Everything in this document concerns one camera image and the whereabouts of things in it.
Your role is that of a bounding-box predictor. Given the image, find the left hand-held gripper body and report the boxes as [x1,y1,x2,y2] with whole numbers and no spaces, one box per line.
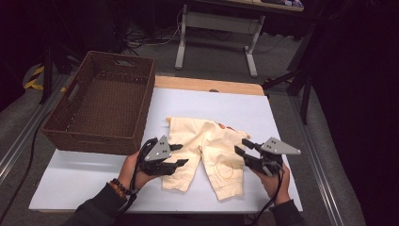
[136,135,177,176]

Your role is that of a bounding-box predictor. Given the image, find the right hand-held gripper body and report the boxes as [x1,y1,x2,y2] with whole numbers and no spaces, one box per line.
[247,137,302,177]

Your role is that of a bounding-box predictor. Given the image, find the cream pants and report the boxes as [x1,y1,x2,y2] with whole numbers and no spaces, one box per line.
[161,116,252,202]

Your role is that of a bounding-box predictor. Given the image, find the brown woven basket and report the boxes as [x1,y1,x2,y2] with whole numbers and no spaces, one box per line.
[40,50,156,157]

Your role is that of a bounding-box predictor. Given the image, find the person's left hand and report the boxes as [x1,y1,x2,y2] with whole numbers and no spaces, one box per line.
[117,150,159,193]

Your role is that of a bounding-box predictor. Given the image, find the person's right hand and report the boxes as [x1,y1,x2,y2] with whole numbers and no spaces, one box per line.
[258,162,292,207]

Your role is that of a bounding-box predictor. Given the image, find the white table mat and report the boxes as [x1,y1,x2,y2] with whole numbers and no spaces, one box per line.
[28,87,304,215]

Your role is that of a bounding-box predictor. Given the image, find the black metal stand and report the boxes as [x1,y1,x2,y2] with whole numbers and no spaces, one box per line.
[262,24,318,125]
[39,43,76,105]

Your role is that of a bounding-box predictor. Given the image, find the white-legged wooden desk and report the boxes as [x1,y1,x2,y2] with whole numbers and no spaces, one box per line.
[174,0,305,78]

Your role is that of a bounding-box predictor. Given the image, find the yellow black striped tape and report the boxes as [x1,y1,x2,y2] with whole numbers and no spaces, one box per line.
[24,64,69,93]

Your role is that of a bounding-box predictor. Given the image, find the colourful item on desk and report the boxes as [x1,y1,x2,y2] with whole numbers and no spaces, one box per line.
[260,0,305,9]

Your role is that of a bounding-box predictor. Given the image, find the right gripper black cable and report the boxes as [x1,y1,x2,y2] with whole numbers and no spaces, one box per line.
[247,169,285,226]

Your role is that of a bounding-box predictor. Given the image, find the metal floor rail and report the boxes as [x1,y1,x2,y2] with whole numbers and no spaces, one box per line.
[0,73,73,186]
[288,93,346,226]

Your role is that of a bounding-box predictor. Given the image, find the dark bead bracelet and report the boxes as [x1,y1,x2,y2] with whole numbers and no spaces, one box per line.
[107,177,134,200]

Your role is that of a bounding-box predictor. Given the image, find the tangle of floor cables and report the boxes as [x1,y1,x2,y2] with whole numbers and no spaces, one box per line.
[121,8,186,57]

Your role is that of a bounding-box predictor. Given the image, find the black floor cable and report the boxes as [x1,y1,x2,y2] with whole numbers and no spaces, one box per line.
[0,109,53,220]

